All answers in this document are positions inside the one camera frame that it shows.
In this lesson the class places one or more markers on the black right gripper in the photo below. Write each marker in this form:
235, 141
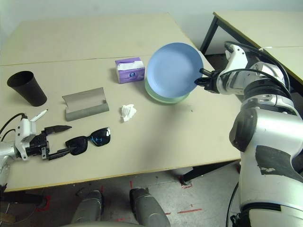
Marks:
211, 81

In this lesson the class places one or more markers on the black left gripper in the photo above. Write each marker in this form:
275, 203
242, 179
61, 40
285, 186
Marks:
38, 146

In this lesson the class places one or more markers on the white pen with black tip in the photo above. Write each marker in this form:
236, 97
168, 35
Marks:
40, 115

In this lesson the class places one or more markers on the light blue plate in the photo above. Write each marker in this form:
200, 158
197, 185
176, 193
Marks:
172, 68

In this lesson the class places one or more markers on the black sunglasses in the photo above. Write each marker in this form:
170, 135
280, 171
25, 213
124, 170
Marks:
100, 138

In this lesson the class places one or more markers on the grey glasses case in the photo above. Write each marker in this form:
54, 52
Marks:
82, 104

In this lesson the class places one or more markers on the white tissue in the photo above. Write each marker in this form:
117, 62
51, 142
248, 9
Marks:
127, 112

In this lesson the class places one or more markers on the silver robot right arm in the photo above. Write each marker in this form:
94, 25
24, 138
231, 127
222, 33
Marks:
265, 132

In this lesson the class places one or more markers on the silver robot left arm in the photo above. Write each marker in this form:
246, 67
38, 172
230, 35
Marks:
6, 153

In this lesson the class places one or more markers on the light green plate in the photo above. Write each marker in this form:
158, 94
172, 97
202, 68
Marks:
165, 100

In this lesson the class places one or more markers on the black plastic cup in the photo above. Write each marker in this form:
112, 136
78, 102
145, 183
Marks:
26, 89

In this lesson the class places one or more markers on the black table foot bar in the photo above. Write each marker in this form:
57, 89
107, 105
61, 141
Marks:
21, 198
208, 170

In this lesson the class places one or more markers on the white tie on side table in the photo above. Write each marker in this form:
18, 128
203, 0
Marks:
266, 48

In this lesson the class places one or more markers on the grey robot left leg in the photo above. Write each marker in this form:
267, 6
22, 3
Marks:
88, 205

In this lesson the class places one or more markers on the grey robot leg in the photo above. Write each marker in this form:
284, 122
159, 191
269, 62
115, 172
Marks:
88, 205
146, 205

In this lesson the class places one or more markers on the purple tissue pack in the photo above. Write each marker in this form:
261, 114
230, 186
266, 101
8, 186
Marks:
131, 74

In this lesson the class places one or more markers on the brown wooden piece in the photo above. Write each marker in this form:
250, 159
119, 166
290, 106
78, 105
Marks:
6, 216

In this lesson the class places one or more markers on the grey robot right leg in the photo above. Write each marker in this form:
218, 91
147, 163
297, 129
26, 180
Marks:
146, 205

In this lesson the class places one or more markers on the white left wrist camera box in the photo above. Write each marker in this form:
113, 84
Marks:
23, 130

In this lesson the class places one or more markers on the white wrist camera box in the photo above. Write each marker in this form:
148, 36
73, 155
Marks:
23, 130
236, 55

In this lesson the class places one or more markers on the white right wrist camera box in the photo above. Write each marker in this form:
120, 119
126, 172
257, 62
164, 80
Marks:
236, 55

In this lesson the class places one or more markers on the beige side table black frame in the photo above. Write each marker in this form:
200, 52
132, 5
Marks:
260, 28

